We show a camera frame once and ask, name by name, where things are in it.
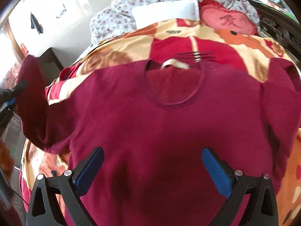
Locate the maroon knit sweater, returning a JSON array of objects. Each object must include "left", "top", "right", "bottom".
[{"left": 17, "top": 56, "right": 300, "bottom": 225}]

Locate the dark wooden side table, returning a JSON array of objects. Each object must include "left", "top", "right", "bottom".
[{"left": 37, "top": 47, "right": 64, "bottom": 85}]

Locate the white pillow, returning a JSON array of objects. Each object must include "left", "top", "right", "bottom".
[{"left": 132, "top": 0, "right": 200, "bottom": 29}]

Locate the orange red patterned blanket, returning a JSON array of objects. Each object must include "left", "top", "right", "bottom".
[{"left": 19, "top": 18, "right": 301, "bottom": 226}]

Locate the dark carved wooden headboard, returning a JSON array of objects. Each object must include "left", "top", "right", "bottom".
[{"left": 248, "top": 0, "right": 300, "bottom": 67}]

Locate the red heart cushion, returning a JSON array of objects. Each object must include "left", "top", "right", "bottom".
[{"left": 198, "top": 0, "right": 258, "bottom": 35}]

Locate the black item hanging on wall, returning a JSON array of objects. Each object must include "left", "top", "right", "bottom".
[{"left": 30, "top": 13, "right": 43, "bottom": 34}]

